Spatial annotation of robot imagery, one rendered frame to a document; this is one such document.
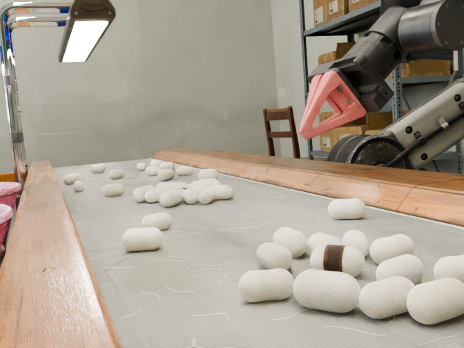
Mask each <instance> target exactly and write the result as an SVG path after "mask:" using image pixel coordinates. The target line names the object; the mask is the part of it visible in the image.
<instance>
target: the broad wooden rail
mask: <svg viewBox="0 0 464 348"><path fill-rule="evenodd" d="M152 158H153V159H156V160H162V161H165V162H172V163H175V164H181V165H184V166H190V167H193V168H199V169H215V170H217V171H218V173H221V174H225V175H230V176H234V177H239V178H243V179H246V180H252V181H256V182H262V183H265V184H271V185H274V186H280V187H284V188H287V189H293V190H297V191H302V192H305V193H311V194H315V195H321V196H324V197H330V198H333V199H352V198H358V199H360V200H362V201H363V202H364V204H365V206H370V207H374V208H377V209H383V210H387V211H393V212H396V213H402V214H405V215H411V216H414V217H418V218H424V219H427V220H433V221H437V222H442V223H446V224H452V225H455V226H461V227H464V175H461V174H453V173H439V172H432V171H418V170H411V169H403V168H390V167H382V166H368V165H361V164H347V163H340V162H326V161H318V160H311V159H297V158H290V157H276V156H268V155H254V154H247V153H234V152H226V151H212V150H205V149H197V148H171V149H164V150H158V151H157V152H156V154H154V156H153V157H152Z"/></svg>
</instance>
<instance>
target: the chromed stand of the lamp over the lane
mask: <svg viewBox="0 0 464 348"><path fill-rule="evenodd" d="M71 5H72V3H55V2H14V3H8V4H6V5H4V6H3V7H2V8H1V9H0V59H1V70H2V76H3V87H4V93H5V99H6V110H7V116H8V128H9V134H10V145H11V151H12V162H13V168H14V179H15V182H16V183H20V185H21V190H20V191H18V192H17V198H16V201H15V204H16V210H17V209H18V205H19V201H20V199H21V194H22V192H23V188H24V184H25V182H26V178H27V175H28V169H27V166H28V165H27V163H26V152H25V146H24V139H23V128H22V122H21V111H20V104H19V93H18V87H17V76H16V69H15V56H14V51H13V45H12V31H13V30H14V29H15V28H19V27H65V25H66V20H67V17H14V18H11V19H9V17H10V16H11V15H13V14H68V11H69V9H70V6H71ZM8 19H9V20H8Z"/></svg>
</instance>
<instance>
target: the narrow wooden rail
mask: <svg viewBox="0 0 464 348"><path fill-rule="evenodd" d="M0 348H123V347H122V344H121V341H120V339H119V336H118V334H117V331H116V328H115V326H114V324H113V321H112V318H111V316H110V313H109V311H108V308H107V306H106V303H105V300H104V297H103V295H102V293H101V290H100V288H99V285H98V283H97V280H96V277H95V274H94V272H93V269H92V267H91V265H90V262H89V259H88V256H87V255H86V252H85V249H84V246H83V244H82V242H81V239H80V236H79V234H78V231H77V228H76V226H75V223H74V221H73V218H72V215H71V214H70V211H69V208H68V205H67V203H66V200H65V198H64V195H63V193H62V190H61V187H60V185H59V183H58V180H57V177H56V175H55V172H54V170H53V167H52V164H51V162H50V160H44V161H37V162H31V163H30V168H29V171H28V175H27V178H26V182H25V184H24V188H23V192H22V194H21V199H20V201H19V205H18V209H17V213H16V216H15V220H14V223H13V225H12V230H11V232H10V237H9V240H8V245H7V249H6V254H5V256H4V258H3V261H2V263H1V268H0Z"/></svg>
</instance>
